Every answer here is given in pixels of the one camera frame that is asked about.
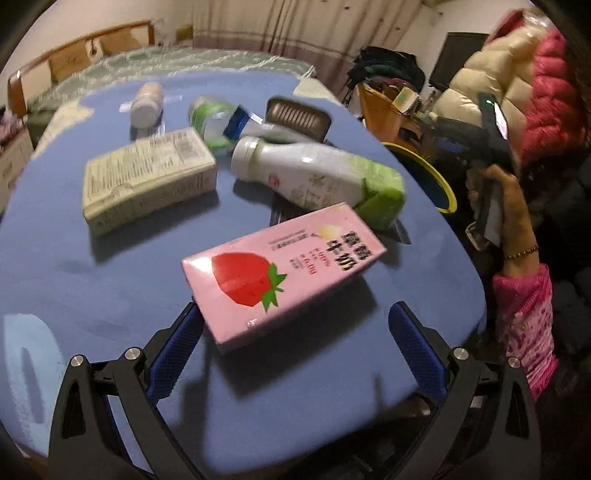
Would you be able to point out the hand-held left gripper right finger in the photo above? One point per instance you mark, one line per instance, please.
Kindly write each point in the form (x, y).
(416, 351)

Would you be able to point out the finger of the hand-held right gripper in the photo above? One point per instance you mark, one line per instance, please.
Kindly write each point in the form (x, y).
(445, 131)

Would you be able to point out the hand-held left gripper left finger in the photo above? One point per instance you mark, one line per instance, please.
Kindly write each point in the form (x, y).
(175, 351)

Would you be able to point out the yellow-rimmed dark bin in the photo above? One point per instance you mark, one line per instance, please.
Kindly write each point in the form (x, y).
(434, 184)

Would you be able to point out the pink strawberry milk carton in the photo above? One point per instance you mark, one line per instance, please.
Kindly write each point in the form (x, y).
(286, 272)

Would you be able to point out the white green yogurt bottle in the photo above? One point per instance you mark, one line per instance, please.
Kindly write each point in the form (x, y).
(314, 175)

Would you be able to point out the brown plastic tray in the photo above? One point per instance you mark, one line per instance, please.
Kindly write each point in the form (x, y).
(295, 115)

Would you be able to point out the white green paper box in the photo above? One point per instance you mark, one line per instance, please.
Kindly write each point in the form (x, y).
(147, 175)

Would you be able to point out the crushed clear plastic bottle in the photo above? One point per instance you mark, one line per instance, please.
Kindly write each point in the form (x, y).
(207, 117)

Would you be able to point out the small white capped bottle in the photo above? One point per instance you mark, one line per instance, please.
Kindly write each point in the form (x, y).
(147, 104)

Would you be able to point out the person's right forearm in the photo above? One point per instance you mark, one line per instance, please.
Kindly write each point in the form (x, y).
(526, 323)

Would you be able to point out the person's right hand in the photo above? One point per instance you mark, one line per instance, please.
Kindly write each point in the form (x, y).
(517, 207)

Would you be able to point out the cream down jacket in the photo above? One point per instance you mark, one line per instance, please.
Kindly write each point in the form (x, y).
(480, 92)

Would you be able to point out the red quilted jacket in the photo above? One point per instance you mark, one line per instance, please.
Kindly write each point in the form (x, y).
(549, 101)

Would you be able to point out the black television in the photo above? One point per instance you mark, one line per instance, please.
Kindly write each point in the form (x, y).
(457, 60)

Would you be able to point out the orange wooden cabinet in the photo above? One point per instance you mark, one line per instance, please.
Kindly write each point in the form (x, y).
(374, 115)

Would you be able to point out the dark clothes pile on cabinet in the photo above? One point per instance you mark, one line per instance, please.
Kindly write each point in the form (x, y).
(383, 69)

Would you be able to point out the pink white curtain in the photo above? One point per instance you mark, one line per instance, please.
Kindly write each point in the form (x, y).
(300, 32)

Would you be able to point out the small brown box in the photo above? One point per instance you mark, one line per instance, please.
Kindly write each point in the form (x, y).
(184, 34)

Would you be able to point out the bed with green checked bedding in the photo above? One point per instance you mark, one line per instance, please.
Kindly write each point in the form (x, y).
(138, 60)

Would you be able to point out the brown pillow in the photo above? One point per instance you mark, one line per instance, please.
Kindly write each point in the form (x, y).
(69, 62)
(121, 42)

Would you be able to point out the wooden headboard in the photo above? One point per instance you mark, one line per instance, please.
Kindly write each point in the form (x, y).
(46, 53)

